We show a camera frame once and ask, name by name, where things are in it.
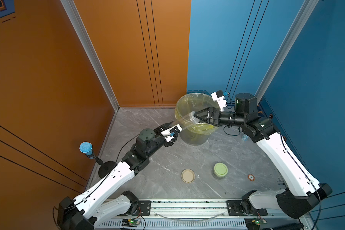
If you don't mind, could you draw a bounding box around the right circuit board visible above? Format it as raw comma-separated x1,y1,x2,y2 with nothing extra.
252,218,267,229

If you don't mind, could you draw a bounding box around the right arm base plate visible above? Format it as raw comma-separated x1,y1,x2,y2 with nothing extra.
226,200,268,216

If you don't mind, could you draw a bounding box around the red poker chip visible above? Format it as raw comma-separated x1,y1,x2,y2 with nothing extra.
248,174,255,181

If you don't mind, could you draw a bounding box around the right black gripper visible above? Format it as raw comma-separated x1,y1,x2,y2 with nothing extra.
195,108,248,128

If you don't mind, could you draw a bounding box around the left green circuit board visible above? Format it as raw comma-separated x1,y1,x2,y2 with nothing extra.
121,219,140,228

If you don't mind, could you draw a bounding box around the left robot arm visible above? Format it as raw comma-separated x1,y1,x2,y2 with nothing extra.
53,122,183,230

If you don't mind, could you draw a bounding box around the blue foam-tipped microphone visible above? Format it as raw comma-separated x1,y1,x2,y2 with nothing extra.
79,142,96,159

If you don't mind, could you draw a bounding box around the cream jar lid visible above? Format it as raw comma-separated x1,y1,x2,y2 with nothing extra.
181,169,196,184

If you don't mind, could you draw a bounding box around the black microphone stand base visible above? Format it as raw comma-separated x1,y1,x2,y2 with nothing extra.
98,161,116,178

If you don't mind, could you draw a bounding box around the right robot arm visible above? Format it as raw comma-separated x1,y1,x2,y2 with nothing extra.
191,91,332,219

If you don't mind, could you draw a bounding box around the tall jar with clear lid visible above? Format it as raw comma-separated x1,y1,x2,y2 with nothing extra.
172,111,200,131

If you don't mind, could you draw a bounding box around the mesh trash bin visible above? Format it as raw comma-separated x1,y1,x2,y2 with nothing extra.
174,93,219,146

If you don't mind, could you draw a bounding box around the aluminium front rail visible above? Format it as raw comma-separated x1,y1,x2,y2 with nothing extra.
94,199,316,230

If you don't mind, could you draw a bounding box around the yellow trash bag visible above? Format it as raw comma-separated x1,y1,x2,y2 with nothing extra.
175,93,219,135

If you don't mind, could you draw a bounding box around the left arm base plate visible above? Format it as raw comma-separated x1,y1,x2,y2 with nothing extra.
138,200,151,217

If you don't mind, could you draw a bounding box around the jar with green lid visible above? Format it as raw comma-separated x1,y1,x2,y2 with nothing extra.
212,163,228,179

